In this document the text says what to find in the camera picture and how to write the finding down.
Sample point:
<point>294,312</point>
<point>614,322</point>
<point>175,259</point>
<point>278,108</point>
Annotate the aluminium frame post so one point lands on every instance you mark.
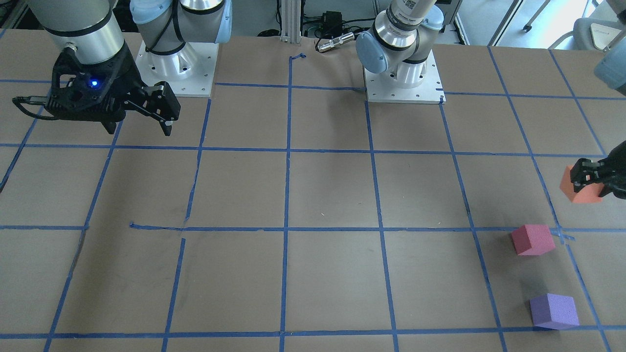
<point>290,21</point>

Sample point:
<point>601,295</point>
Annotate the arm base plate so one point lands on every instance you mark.
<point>406,83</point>
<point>189,72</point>

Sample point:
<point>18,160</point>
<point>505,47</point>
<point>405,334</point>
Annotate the pink foam cube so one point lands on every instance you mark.
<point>533,240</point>

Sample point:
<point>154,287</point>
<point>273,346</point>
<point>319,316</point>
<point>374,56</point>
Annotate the orange foam cube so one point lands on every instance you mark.
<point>589,193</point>

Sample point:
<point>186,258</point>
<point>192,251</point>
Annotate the black power adapter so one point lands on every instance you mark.
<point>331,23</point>

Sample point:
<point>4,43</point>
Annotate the purple foam cube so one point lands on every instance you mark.
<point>553,311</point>

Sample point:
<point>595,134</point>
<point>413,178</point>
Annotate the silver cable connector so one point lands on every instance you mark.
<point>335,42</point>

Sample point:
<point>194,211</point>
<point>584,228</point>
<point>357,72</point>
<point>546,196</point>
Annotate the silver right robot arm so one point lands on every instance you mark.
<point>91,28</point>

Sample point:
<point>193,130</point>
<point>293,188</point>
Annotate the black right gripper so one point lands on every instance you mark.
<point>124,75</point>

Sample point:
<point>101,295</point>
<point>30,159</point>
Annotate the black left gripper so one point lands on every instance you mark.
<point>617,172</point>

